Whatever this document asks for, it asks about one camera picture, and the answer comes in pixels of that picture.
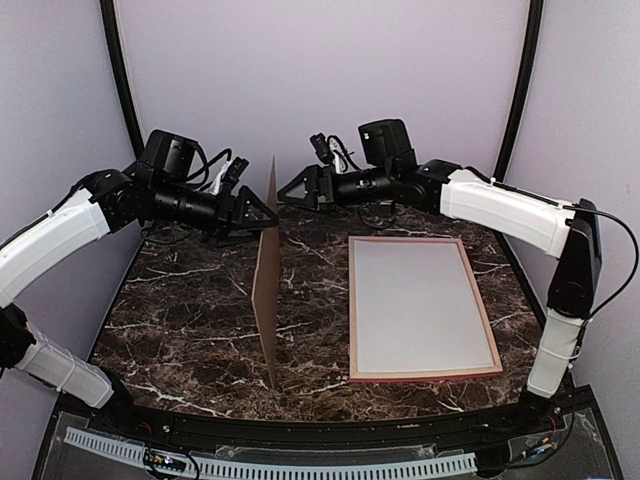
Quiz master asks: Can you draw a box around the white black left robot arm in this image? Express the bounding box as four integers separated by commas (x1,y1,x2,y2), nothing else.
1,129,278,436

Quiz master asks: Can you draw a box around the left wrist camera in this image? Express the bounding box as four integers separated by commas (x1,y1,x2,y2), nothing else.
219,157,249,191

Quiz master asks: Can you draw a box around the dark painting photo print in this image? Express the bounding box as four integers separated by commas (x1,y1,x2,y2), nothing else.
352,240,500,374

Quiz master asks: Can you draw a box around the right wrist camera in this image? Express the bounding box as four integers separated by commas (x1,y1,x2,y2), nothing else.
309,133,334,165

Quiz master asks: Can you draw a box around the black corner post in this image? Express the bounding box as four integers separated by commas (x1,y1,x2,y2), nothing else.
493,0,544,181
99,0,144,158

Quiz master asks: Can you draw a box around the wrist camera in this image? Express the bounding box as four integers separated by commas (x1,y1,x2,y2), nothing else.
309,133,334,165
219,157,249,191

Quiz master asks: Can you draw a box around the brown cardboard backing board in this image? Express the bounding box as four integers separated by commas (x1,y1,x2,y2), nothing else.
250,154,282,390

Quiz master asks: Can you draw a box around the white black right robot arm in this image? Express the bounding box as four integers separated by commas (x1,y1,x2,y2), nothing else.
277,119,606,434

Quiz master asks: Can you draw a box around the light wooden picture frame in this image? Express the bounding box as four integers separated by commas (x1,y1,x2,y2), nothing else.
347,235,504,386

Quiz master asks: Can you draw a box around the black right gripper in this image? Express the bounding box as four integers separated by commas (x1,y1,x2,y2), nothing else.
278,163,396,218

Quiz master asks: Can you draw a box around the left black corner post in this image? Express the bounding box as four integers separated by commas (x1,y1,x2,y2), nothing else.
99,0,144,158

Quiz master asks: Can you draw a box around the right black corner post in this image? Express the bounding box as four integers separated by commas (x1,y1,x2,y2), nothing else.
493,0,544,181

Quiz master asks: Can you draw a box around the white slotted cable duct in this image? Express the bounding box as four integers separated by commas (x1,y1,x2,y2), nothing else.
64,427,477,479

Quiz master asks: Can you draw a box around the black front table rail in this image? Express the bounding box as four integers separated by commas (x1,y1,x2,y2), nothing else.
70,402,550,451

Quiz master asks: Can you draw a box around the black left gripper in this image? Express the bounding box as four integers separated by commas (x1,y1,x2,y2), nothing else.
151,178,280,248

